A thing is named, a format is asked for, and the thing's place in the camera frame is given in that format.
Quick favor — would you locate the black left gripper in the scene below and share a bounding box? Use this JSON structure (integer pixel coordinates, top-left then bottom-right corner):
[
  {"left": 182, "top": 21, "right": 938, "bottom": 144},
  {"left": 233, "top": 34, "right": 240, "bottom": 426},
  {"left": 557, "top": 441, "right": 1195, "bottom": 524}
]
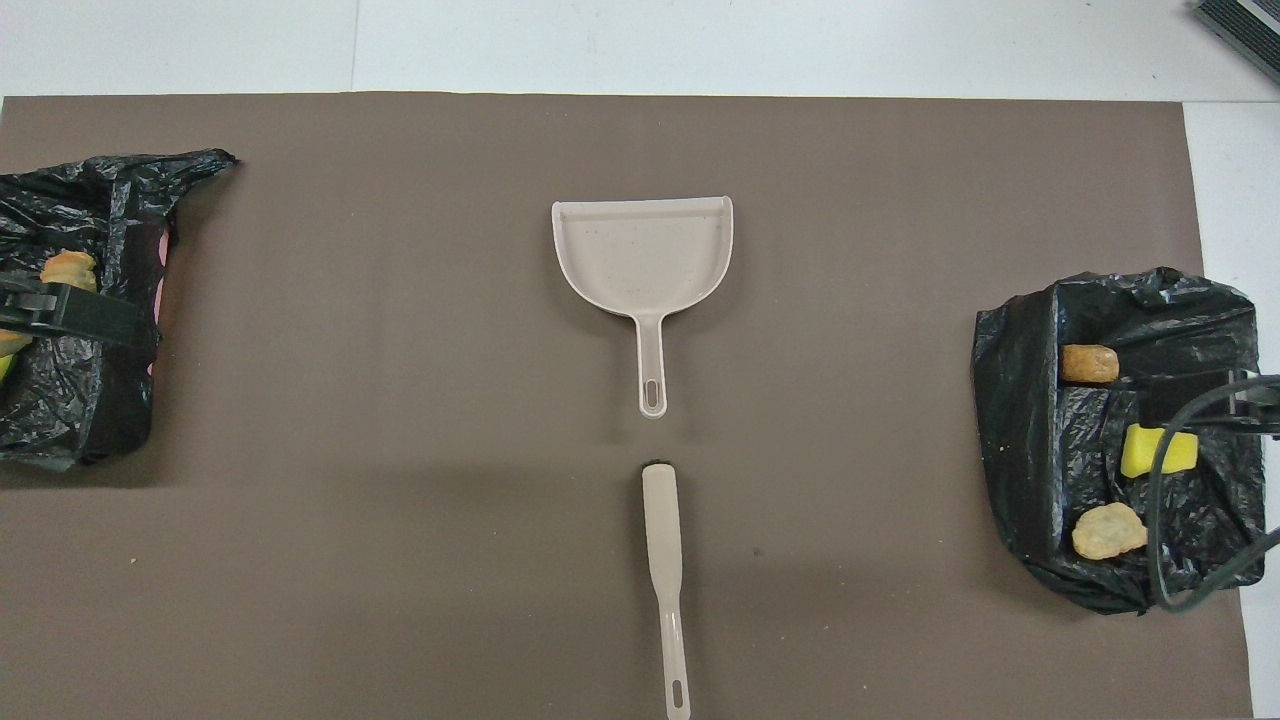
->
[{"left": 0, "top": 277, "right": 141, "bottom": 349}]

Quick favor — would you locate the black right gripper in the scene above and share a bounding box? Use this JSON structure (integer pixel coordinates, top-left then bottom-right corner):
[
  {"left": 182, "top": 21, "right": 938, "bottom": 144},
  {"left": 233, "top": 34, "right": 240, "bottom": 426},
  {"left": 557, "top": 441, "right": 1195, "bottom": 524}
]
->
[{"left": 1190, "top": 370, "right": 1280, "bottom": 437}]

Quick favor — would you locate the yellow sponge wedge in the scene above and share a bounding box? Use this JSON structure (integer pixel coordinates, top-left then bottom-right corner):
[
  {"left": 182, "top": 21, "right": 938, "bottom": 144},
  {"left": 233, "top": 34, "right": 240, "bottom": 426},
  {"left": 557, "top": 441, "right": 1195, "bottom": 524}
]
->
[{"left": 1120, "top": 424, "right": 1200, "bottom": 479}]

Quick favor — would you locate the brown bread nugget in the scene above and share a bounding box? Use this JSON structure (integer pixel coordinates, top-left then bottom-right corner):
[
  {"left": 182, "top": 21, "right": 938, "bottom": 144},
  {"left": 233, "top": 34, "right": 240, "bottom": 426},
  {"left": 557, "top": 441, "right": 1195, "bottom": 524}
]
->
[{"left": 1060, "top": 343, "right": 1121, "bottom": 385}]

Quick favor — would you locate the pale bread piece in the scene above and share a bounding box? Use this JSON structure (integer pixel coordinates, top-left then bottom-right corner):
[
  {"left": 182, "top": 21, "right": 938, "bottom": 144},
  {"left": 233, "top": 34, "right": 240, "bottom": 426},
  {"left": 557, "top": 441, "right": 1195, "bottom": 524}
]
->
[{"left": 1071, "top": 501, "right": 1150, "bottom": 561}]

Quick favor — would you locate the beige plastic dustpan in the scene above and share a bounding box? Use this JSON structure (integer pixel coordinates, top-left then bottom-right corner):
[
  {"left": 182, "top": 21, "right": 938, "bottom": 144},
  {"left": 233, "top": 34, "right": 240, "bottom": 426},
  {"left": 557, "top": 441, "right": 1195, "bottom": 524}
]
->
[{"left": 551, "top": 196, "right": 735, "bottom": 420}]

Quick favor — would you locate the beige brush with black bristles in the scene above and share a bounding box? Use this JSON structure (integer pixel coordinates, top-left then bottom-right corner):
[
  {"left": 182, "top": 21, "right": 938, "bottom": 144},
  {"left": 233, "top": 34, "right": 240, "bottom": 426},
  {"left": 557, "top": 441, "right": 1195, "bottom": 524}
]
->
[{"left": 641, "top": 461, "right": 693, "bottom": 720}]

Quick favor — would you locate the black bag over pink bin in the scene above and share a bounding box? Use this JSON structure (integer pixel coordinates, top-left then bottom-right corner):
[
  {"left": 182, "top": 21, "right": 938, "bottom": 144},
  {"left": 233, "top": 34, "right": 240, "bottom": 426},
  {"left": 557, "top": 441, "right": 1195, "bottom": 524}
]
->
[{"left": 0, "top": 150, "right": 239, "bottom": 473}]

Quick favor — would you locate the pink plastic bin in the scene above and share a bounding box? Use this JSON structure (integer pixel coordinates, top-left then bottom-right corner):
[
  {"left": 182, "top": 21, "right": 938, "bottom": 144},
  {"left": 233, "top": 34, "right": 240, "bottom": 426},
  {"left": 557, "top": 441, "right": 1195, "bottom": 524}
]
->
[{"left": 146, "top": 228, "right": 171, "bottom": 379}]

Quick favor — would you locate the black bag lined bin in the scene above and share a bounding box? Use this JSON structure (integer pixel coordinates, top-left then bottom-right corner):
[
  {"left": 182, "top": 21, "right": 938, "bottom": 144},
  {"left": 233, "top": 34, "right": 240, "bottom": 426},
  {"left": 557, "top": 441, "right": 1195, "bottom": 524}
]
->
[{"left": 972, "top": 267, "right": 1269, "bottom": 615}]

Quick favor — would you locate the dark ribbed device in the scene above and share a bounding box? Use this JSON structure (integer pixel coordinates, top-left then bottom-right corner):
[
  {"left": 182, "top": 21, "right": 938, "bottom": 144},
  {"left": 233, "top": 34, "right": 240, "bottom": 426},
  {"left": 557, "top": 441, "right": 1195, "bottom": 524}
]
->
[{"left": 1193, "top": 0, "right": 1280, "bottom": 86}]

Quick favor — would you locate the brown paper table mat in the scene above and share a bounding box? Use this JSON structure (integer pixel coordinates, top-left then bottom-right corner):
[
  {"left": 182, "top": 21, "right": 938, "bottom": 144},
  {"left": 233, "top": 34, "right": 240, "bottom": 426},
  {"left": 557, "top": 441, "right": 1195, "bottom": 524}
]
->
[{"left": 0, "top": 93, "right": 1253, "bottom": 720}]

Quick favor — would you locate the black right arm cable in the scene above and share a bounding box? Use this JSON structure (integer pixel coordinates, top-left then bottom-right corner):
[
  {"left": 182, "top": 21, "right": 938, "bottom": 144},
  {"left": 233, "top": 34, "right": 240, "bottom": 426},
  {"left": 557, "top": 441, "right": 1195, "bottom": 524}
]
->
[{"left": 1146, "top": 374, "right": 1280, "bottom": 614}]

